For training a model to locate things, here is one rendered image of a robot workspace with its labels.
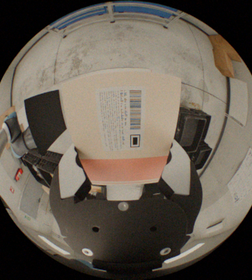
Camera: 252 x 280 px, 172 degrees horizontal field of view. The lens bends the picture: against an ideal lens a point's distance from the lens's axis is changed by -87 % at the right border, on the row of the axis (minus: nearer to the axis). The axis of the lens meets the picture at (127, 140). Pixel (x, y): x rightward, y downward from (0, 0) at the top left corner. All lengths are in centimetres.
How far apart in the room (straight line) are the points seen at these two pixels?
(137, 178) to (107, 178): 5
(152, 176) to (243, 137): 249
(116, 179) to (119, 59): 125
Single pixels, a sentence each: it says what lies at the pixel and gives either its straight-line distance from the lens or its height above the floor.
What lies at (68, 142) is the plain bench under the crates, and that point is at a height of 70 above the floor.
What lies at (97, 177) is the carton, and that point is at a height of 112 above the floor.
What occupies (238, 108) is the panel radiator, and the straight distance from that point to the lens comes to 251.
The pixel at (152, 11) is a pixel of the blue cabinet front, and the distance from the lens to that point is 159.
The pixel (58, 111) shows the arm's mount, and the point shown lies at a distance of 62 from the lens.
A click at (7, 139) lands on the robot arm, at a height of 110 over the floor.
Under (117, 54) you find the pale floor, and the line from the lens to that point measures 131.
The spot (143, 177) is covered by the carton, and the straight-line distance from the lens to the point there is 15.
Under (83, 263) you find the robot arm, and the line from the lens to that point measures 28.
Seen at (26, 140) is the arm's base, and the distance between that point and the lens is 57.
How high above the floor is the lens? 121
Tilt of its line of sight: 58 degrees down
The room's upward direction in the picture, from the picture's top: 175 degrees clockwise
